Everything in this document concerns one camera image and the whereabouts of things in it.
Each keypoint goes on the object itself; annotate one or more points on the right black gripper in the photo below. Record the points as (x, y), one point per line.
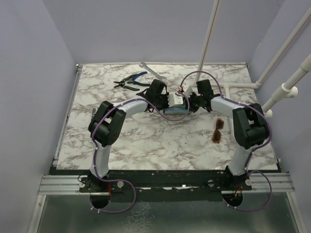
(193, 108)

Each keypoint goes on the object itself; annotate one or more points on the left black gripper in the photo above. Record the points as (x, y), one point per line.
(165, 96)

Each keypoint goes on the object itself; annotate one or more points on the grey rectangular block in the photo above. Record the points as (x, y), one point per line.
(176, 110)

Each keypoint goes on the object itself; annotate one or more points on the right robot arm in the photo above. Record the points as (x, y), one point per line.
(249, 125)

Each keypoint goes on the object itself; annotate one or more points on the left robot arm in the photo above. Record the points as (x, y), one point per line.
(106, 125)

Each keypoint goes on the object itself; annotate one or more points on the silver open-end wrench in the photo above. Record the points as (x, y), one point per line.
(159, 77)

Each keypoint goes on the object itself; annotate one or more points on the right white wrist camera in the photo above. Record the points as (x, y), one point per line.
(188, 90)

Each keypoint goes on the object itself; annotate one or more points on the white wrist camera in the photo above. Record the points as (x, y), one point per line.
(188, 90)
(175, 99)

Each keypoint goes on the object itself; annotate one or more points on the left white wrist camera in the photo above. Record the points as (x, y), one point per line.
(175, 99)

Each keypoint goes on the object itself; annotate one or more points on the blue handled pliers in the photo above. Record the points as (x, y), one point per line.
(132, 79)

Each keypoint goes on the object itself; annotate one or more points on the black handled cutters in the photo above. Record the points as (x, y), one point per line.
(124, 86)

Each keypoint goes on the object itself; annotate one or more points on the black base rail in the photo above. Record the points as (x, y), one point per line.
(146, 185)

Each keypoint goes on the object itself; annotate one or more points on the white PVC pipe frame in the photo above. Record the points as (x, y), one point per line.
(272, 36)

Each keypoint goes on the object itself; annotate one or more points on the aluminium extrusion rail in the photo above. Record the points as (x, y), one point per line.
(40, 200)

